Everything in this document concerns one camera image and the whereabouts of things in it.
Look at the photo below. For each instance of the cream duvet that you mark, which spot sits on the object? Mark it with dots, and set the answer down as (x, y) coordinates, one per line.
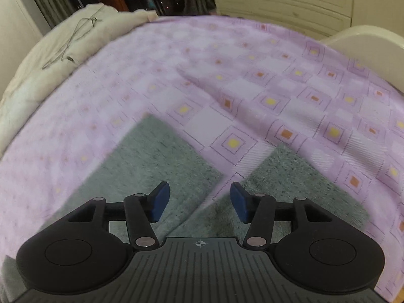
(47, 50)

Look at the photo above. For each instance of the cream bed footboard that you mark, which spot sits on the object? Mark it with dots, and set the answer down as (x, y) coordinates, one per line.
(369, 41)

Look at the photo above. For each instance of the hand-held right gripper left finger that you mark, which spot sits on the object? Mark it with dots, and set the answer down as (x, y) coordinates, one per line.
(160, 202)

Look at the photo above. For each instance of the grey-green towel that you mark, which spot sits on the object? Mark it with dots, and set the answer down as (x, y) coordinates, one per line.
(151, 161)

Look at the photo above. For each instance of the purple checked bedsheet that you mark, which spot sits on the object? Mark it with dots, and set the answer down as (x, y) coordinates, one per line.
(227, 69)

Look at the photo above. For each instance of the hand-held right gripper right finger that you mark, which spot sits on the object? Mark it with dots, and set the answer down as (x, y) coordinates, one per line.
(239, 202)

